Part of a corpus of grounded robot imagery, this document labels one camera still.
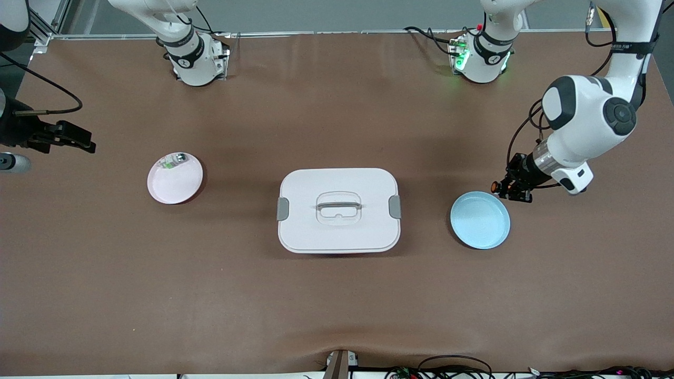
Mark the pink round plate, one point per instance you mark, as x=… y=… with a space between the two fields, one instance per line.
x=175 y=181

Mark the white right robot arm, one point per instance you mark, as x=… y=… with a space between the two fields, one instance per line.
x=195 y=63

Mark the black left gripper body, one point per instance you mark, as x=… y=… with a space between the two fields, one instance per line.
x=522 y=173

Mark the green white push switch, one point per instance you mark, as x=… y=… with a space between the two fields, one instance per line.
x=171 y=162

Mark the silver table edge rail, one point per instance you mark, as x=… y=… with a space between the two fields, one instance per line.
x=342 y=32

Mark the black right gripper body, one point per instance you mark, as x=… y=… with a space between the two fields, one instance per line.
x=21 y=131

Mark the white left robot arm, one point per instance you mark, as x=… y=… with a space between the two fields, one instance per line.
x=579 y=131

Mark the white lidded storage box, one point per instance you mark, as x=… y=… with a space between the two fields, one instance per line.
x=339 y=231

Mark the light blue round plate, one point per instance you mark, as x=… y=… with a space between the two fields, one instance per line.
x=479 y=220

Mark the aluminium frame post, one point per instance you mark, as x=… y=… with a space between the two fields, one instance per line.
x=42 y=23

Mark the orange black push switch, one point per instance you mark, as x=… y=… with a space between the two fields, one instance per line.
x=495 y=186

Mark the brown table mat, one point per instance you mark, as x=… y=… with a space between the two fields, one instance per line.
x=337 y=305

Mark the metal table clamp bracket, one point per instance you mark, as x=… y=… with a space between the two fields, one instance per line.
x=339 y=364

